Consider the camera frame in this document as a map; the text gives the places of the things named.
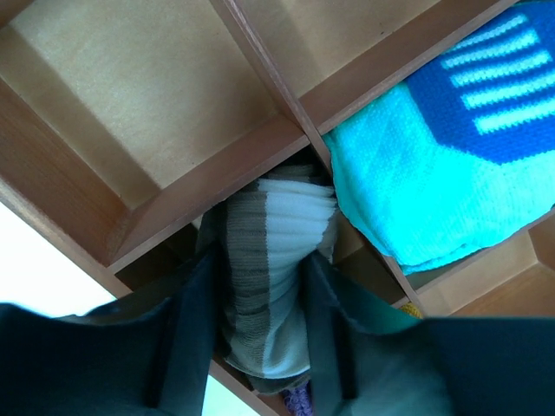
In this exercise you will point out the teal sock roll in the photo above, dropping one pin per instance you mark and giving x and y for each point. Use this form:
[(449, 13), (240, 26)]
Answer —
[(460, 155)]

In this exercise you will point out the brown striped sock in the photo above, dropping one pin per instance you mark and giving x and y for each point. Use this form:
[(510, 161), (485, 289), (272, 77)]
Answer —
[(266, 230)]

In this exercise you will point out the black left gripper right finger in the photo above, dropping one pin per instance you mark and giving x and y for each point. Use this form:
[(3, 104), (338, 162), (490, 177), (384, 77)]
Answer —
[(366, 357)]

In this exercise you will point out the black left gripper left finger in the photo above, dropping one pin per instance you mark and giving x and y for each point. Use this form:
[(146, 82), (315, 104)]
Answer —
[(148, 353)]

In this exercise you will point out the purple sock roll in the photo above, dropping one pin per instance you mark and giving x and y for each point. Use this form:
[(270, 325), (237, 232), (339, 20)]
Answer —
[(297, 400)]

